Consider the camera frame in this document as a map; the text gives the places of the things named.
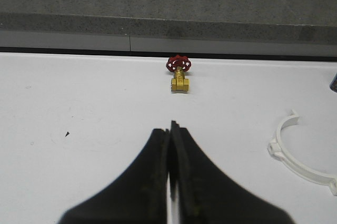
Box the black cylindrical capacitor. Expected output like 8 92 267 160
330 74 337 92

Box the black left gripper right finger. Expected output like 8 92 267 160
170 121 294 223

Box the grey stone counter ledge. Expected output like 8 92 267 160
1 0 336 56

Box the brass valve with red handwheel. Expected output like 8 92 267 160
166 54 192 92

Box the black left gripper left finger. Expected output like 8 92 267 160
60 129 169 223

